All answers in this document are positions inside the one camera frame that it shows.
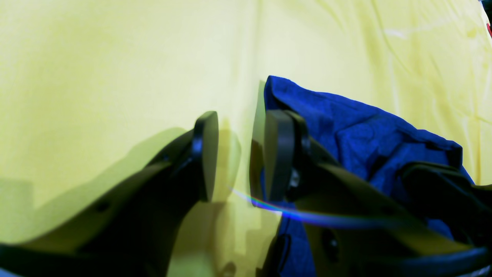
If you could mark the yellow table cloth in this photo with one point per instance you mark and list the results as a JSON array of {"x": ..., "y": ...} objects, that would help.
[{"x": 92, "y": 89}]

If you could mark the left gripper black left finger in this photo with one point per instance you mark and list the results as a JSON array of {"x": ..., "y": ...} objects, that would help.
[{"x": 130, "y": 230}]

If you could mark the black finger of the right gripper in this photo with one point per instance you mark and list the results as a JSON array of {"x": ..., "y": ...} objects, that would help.
[{"x": 443, "y": 193}]

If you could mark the dark blue long-sleeve shirt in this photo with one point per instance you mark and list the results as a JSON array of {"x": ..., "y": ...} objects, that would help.
[{"x": 368, "y": 142}]

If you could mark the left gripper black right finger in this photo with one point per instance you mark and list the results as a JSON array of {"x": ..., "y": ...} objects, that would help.
[{"x": 353, "y": 229}]

